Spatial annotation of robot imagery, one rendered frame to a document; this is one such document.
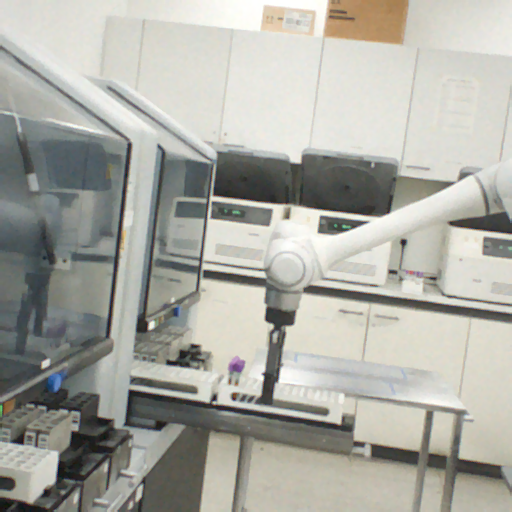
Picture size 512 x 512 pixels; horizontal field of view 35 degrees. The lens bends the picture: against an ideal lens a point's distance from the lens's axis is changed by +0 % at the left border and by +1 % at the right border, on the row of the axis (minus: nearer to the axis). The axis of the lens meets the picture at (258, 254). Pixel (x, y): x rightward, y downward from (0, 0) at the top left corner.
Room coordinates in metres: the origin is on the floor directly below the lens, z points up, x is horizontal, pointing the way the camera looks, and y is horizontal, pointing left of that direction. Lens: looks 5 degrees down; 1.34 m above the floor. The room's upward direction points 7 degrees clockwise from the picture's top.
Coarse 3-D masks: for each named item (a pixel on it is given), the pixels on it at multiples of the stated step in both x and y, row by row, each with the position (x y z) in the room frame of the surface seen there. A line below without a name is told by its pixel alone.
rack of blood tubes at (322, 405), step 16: (224, 384) 1.88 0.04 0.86; (240, 384) 1.90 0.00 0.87; (256, 384) 1.92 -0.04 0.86; (224, 400) 1.88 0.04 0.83; (240, 400) 1.90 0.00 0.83; (256, 400) 1.92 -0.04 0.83; (288, 400) 1.86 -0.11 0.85; (304, 400) 1.86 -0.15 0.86; (320, 400) 1.85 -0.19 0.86; (336, 400) 1.88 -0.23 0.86; (304, 416) 1.86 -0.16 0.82; (320, 416) 1.85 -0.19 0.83; (336, 416) 1.85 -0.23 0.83
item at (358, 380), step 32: (256, 352) 2.52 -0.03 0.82; (288, 352) 2.59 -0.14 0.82; (288, 384) 2.17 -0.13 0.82; (320, 384) 2.20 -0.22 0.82; (352, 384) 2.25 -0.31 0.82; (384, 384) 2.30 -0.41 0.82; (416, 384) 2.36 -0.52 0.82; (448, 384) 2.41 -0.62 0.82; (448, 448) 2.17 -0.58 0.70; (416, 480) 2.57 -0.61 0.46; (448, 480) 2.15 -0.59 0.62
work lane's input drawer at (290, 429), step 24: (144, 408) 1.89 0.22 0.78; (168, 408) 1.88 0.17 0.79; (192, 408) 1.87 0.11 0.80; (216, 408) 1.88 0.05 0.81; (240, 408) 1.87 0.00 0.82; (240, 432) 1.86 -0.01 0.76; (264, 432) 1.85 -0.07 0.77; (288, 432) 1.84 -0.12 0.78; (312, 432) 1.84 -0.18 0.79; (336, 432) 1.83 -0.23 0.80
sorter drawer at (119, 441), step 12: (108, 432) 1.55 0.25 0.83; (120, 432) 1.58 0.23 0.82; (96, 444) 1.50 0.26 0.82; (108, 444) 1.50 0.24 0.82; (120, 444) 1.55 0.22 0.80; (108, 456) 1.48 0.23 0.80; (120, 456) 1.54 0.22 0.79; (108, 468) 1.48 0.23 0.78; (120, 468) 1.55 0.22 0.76; (144, 468) 1.57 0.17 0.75; (132, 480) 1.50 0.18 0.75
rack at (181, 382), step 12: (132, 360) 2.01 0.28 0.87; (132, 372) 1.91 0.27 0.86; (144, 372) 1.91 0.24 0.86; (156, 372) 1.92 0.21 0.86; (168, 372) 1.94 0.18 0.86; (180, 372) 1.95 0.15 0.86; (192, 372) 1.97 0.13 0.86; (204, 372) 1.98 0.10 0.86; (132, 384) 1.92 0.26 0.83; (144, 384) 1.99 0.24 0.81; (156, 384) 2.00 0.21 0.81; (168, 384) 2.00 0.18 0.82; (180, 384) 1.99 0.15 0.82; (192, 384) 1.89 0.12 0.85; (204, 384) 1.89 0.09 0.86; (216, 384) 1.96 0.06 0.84; (180, 396) 1.89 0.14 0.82; (192, 396) 1.89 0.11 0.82; (204, 396) 1.89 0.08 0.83
